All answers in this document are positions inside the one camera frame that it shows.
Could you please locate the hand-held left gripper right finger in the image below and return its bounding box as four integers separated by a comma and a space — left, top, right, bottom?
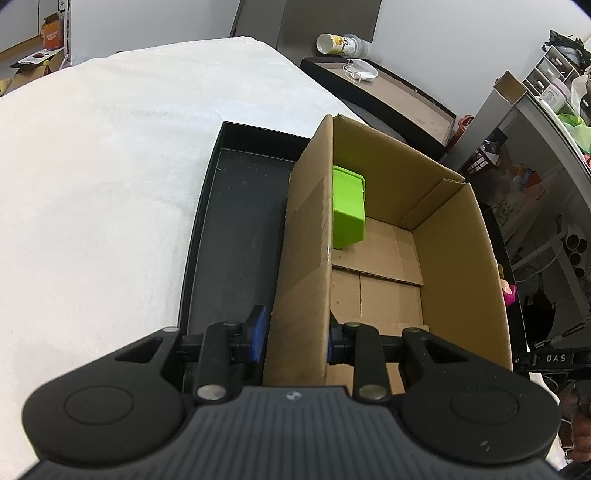
326, 315, 503, 402

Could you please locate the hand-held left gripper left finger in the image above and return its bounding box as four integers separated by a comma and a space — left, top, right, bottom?
113, 305, 267, 403

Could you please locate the black shallow tray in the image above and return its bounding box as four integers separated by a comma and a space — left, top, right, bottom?
178, 121, 529, 393

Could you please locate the brown cardboard box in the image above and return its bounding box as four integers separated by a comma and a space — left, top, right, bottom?
262, 114, 514, 395

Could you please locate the green plastic box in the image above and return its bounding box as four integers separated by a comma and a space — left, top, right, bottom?
331, 165, 368, 250

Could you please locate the person's right hand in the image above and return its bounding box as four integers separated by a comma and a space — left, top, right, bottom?
561, 385, 591, 464

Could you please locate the green plastic bag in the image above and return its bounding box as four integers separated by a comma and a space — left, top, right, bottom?
556, 113, 591, 154

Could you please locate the grey desk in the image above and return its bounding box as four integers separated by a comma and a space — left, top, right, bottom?
455, 71, 591, 324

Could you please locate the black lid with brown inside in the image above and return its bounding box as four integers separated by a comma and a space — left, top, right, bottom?
300, 56, 458, 148

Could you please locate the white tissue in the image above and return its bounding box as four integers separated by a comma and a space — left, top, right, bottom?
570, 74, 591, 121

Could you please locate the white face mask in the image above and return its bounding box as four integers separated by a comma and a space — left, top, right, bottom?
342, 59, 379, 84

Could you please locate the grey drawer organizer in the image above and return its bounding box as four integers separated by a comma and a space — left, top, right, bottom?
524, 44, 583, 100

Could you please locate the white bottle with yellow cap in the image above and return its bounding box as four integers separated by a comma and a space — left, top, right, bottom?
316, 32, 376, 60

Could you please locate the cardboard box with black packet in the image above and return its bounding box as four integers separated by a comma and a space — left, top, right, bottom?
9, 46, 66, 89

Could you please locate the orange box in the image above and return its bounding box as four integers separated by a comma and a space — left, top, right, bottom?
39, 14, 65, 49

